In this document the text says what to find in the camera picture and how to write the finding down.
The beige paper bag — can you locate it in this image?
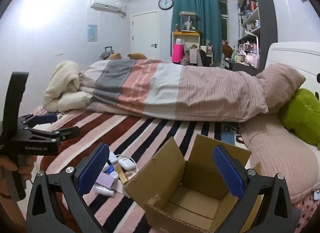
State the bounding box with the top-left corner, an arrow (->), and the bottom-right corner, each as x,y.
189,48 -> 200,66

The round wall clock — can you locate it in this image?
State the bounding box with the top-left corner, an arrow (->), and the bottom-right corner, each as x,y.
158,0 -> 174,11

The dark tall bookshelf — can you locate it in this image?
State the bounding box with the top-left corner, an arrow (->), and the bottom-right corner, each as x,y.
236,0 -> 278,76

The white door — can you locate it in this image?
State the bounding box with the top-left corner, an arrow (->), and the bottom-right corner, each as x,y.
132,11 -> 160,61

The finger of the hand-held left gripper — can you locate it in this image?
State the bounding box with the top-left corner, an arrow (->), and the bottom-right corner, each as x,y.
19,113 -> 58,125
22,125 -> 81,141

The pink striped pillow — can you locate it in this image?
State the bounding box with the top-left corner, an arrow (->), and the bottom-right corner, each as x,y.
239,113 -> 320,203
256,63 -> 306,113

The window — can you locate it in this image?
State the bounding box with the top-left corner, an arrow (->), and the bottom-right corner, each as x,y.
219,0 -> 229,48

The pink bag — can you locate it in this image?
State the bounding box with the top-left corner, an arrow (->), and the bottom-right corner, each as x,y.
172,43 -> 184,63

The brown cardboard box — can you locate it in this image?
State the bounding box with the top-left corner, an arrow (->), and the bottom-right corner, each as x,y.
124,134 -> 263,233

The polka dot bed sheet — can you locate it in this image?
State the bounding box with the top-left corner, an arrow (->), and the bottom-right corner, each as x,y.
292,190 -> 320,233

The small wall poster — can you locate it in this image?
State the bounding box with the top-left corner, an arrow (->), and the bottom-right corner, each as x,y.
87,24 -> 98,42

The cream fleece blanket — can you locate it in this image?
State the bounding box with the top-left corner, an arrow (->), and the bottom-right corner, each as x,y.
43,61 -> 94,112

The teal curtain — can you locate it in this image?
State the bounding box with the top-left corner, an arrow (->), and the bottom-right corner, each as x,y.
170,0 -> 222,67

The light purple box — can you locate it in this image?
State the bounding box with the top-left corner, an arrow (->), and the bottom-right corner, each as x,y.
96,174 -> 118,189

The black clothing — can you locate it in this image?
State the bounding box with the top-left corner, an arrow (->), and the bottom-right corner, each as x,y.
199,49 -> 213,67

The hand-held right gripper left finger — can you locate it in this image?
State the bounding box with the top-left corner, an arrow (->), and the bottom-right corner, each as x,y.
25,142 -> 110,233

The pink toy set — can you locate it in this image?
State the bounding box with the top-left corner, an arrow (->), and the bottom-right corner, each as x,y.
239,43 -> 258,67

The blue and white small case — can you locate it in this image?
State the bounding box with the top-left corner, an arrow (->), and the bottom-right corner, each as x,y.
101,164 -> 119,180

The white earbuds case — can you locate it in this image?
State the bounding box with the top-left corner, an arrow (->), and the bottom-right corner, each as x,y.
118,157 -> 137,170

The striped pink grey duvet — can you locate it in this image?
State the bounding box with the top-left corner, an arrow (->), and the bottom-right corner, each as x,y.
79,59 -> 269,123

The green plush toy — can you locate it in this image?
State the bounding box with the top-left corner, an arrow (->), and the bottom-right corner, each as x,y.
279,88 -> 320,151

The striped bed blanket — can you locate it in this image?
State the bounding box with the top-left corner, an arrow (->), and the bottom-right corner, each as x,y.
25,105 -> 250,233

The dark suitcase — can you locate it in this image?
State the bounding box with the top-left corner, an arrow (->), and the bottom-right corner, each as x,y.
101,46 -> 113,61

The gold slim box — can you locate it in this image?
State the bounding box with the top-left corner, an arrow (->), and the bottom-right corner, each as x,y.
117,168 -> 129,185

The white bed headboard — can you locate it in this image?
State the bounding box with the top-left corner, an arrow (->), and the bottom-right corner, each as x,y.
265,42 -> 320,91

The white air conditioner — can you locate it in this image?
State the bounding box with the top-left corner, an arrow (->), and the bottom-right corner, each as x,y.
90,0 -> 122,12

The person's left hand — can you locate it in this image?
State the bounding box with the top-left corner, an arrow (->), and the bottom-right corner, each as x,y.
0,155 -> 37,181

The dark desk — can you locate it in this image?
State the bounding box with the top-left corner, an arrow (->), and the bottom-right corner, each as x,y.
224,59 -> 258,75

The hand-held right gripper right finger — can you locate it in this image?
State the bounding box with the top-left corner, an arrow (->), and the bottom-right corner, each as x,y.
212,145 -> 294,233

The glass display case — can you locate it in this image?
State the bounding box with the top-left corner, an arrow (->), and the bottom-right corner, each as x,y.
179,11 -> 198,33

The white small bottle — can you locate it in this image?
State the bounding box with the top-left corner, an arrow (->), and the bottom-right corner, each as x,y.
93,184 -> 116,197

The white charger plug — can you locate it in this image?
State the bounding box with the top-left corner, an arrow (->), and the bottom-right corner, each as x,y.
108,152 -> 120,165

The dark brown plush toy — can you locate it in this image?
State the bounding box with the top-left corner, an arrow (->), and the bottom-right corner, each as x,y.
221,40 -> 233,59

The yellow white rack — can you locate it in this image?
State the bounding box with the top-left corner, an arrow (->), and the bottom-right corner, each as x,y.
172,31 -> 201,63

